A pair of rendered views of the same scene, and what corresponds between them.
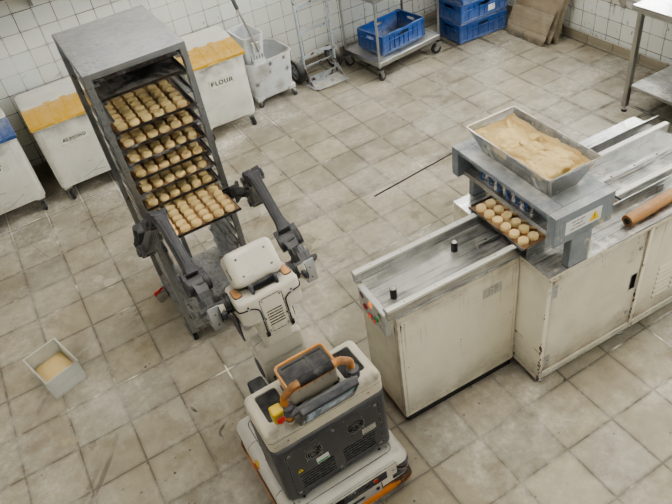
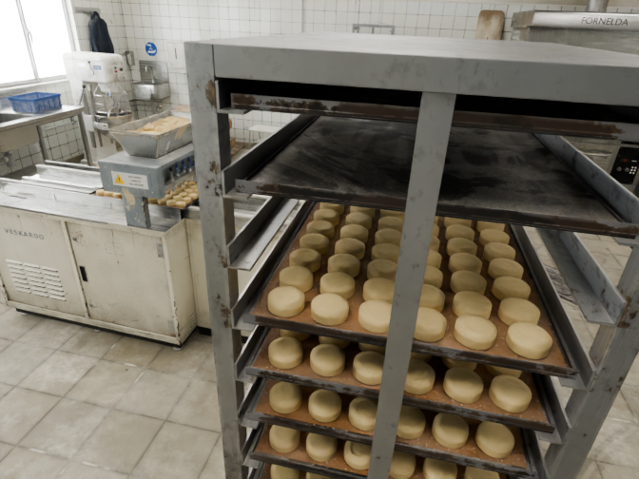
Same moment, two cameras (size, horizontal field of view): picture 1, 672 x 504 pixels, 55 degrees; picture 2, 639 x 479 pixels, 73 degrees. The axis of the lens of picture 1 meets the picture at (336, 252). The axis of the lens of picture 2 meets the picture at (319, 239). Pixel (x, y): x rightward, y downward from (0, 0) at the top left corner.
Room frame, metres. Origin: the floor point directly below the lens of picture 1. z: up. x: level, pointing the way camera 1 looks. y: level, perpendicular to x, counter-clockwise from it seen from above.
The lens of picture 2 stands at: (3.77, 1.13, 1.84)
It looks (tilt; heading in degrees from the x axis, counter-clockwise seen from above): 27 degrees down; 215
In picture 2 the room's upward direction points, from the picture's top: 3 degrees clockwise
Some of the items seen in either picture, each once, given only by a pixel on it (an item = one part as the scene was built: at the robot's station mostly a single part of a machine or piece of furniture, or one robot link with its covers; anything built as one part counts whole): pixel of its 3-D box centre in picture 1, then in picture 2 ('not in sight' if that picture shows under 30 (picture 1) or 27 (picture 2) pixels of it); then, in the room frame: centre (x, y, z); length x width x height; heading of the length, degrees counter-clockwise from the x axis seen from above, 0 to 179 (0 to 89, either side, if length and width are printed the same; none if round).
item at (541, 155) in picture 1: (529, 149); (165, 129); (2.35, -0.93, 1.28); 0.54 x 0.27 x 0.06; 22
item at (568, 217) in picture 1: (526, 196); (171, 175); (2.35, -0.93, 1.01); 0.72 x 0.33 x 0.34; 22
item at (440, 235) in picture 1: (522, 195); (142, 203); (2.53, -0.99, 0.87); 2.01 x 0.03 x 0.07; 112
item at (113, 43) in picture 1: (171, 187); (376, 442); (3.10, 0.86, 0.93); 0.64 x 0.51 x 1.78; 24
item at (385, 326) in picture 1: (374, 309); not in sight; (2.03, -0.13, 0.77); 0.24 x 0.04 x 0.14; 22
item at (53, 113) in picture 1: (72, 138); not in sight; (4.92, 2.00, 0.38); 0.64 x 0.54 x 0.77; 25
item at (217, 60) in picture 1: (213, 84); not in sight; (5.45, 0.81, 0.38); 0.64 x 0.54 x 0.77; 21
